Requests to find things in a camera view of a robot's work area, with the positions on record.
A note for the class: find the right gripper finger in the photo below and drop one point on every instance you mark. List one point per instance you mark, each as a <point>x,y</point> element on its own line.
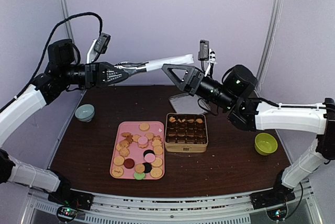
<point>169,68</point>
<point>178,82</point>

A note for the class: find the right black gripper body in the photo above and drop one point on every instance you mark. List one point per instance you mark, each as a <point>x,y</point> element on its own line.
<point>192,88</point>

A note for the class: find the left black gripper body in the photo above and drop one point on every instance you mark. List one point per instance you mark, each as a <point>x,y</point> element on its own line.
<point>91,75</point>

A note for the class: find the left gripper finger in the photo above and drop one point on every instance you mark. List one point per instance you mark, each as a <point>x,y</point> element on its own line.
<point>115,78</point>
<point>110,69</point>

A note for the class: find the metal serving tongs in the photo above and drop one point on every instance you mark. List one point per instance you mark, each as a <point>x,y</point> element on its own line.
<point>135,68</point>

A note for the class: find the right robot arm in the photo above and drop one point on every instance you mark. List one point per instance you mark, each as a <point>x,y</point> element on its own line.
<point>232,95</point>

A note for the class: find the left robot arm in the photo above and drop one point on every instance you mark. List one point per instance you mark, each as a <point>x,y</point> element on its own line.
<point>61,72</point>

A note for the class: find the silver tin lid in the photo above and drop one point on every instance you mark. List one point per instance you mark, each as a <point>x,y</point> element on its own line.
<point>187,104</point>

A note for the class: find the pale blue ceramic bowl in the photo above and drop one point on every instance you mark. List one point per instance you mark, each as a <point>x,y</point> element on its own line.
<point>85,113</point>

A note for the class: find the gold cookie tin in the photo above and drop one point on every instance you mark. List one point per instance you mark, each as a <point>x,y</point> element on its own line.
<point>187,137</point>

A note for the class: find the lone yellow sandwich cookie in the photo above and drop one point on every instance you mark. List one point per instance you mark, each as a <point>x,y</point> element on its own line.
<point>144,126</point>

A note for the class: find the gingerbread brown leaf cookie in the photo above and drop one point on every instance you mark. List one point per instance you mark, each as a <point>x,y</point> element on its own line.
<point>127,136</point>

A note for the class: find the chocolate chip cookie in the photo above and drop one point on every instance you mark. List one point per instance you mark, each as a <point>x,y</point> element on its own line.
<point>122,144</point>

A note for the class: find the pink sandwich cookie upper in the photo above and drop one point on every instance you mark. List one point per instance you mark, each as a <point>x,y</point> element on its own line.
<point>143,140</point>

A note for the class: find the pink sandwich cookie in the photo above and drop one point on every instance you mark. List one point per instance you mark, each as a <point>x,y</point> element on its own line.
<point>149,158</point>
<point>143,140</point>

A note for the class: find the pink plastic tray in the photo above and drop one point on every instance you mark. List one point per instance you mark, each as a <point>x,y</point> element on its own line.
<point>155,137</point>

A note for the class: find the round tan cookie right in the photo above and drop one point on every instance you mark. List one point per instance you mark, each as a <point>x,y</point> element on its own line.
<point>158,150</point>

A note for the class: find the black sandwich cookie upper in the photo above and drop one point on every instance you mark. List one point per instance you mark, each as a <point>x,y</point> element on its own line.
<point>148,151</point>

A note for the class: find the black sandwich cookie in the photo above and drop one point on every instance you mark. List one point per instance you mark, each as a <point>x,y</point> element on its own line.
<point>148,151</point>
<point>147,167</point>

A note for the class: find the brown chocolate cookie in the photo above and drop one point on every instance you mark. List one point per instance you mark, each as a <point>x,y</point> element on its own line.
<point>129,163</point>

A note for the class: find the pink sandwich cookie lower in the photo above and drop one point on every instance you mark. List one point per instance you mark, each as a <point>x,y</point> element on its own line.
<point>149,158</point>

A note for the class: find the yellow dotted cookie middle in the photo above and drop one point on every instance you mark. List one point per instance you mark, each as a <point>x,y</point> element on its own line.
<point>158,162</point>

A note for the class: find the yellow cookie with pink sword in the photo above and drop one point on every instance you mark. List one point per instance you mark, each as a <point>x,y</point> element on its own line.
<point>117,172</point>

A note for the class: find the green plastic bowl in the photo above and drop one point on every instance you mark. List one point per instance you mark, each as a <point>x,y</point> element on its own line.
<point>265,144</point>

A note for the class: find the black sandwich cookie lower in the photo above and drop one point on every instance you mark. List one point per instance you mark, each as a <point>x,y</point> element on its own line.
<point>147,167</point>

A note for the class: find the yellow dotted cookie corner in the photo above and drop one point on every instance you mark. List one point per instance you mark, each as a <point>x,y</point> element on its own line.
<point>156,172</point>

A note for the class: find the green sandwich cookie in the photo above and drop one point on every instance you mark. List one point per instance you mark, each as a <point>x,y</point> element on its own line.
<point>139,176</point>

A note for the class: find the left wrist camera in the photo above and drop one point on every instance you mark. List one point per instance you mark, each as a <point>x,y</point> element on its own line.
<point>97,48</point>

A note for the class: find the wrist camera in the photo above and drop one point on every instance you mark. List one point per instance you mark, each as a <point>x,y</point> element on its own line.
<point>207,57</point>
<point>97,48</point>

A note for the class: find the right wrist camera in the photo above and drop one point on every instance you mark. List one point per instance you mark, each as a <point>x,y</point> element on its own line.
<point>207,57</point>

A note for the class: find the left aluminium frame post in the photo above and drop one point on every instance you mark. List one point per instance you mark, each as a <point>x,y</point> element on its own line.
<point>66,14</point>

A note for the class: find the aluminium frame post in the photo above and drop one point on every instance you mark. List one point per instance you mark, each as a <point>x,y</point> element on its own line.
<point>66,14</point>
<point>269,44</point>

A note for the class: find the right aluminium frame post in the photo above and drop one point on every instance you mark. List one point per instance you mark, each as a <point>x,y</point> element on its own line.
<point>269,44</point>

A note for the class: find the front aluminium rail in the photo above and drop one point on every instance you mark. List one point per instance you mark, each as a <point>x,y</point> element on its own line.
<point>231,208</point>

